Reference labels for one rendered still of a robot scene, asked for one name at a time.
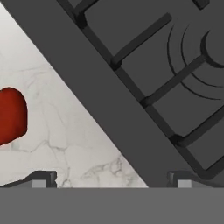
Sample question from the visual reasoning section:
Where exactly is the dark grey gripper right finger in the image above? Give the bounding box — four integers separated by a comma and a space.
166, 171, 224, 189

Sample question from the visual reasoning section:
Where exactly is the dark grey hob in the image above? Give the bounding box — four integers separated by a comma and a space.
1, 0, 224, 188

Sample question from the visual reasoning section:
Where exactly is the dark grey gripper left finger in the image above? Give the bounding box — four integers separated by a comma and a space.
0, 170, 58, 189

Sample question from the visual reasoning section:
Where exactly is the red bell pepper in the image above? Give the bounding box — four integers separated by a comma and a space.
0, 87, 29, 146

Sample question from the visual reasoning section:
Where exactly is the black hob grate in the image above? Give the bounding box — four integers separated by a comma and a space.
56, 0, 224, 181

